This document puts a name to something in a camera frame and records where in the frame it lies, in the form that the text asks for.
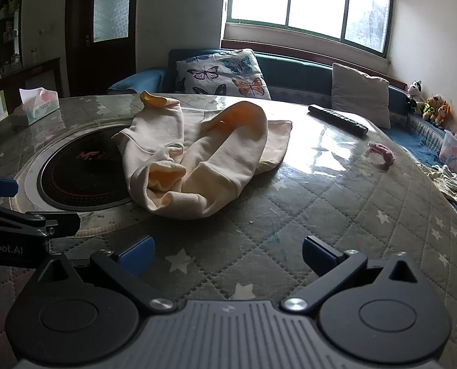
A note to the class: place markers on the small pink toy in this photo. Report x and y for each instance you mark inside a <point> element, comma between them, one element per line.
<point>380,153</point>

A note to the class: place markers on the butterfly print pillow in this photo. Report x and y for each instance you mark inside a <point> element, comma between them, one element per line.
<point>220,73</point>

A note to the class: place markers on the cream pants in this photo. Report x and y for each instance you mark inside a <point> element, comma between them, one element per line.
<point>213,169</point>

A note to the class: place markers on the orange plush toy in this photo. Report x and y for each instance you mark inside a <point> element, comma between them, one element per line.
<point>442,115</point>

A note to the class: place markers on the dark wooden sideboard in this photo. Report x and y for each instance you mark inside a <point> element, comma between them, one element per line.
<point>40,73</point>

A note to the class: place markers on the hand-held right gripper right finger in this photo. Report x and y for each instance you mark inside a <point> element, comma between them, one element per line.
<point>320,253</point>

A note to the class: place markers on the blue sofa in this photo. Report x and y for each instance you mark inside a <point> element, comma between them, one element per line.
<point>289,73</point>

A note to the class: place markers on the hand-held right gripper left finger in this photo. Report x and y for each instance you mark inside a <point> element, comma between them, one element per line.
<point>136,255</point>

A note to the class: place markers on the black remote control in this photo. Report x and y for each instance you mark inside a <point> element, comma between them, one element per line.
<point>338,120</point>

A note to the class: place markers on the pile of loose clothes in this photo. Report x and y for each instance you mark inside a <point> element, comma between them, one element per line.
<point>447,182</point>

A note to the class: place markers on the yellow green plush toy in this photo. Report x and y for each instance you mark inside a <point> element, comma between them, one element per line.
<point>432,107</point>

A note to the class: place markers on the black round induction cooktop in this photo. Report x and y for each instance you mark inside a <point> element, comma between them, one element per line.
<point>82,169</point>

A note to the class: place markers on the tissue box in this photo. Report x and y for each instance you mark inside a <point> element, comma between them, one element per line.
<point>38,105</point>

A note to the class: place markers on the dark wooden door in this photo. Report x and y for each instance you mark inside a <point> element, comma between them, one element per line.
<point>82,46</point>

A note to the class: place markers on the beige pillow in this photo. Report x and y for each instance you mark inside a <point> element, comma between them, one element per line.
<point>361,92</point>

